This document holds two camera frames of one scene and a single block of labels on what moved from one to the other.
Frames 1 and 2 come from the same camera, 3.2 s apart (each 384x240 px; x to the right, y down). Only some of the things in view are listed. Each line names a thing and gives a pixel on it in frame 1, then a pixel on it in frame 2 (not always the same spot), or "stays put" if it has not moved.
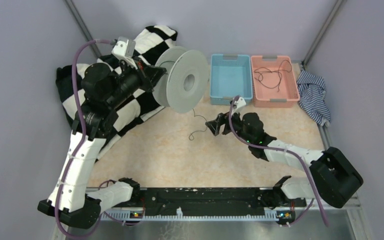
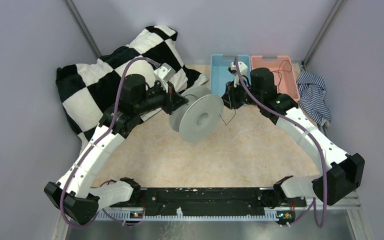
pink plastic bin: (274, 84) stays put
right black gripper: (214, 125) to (229, 97)
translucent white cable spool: (184, 86) to (196, 119)
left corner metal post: (83, 27) stays put
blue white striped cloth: (312, 90) stays put
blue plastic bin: (230, 78) stays put
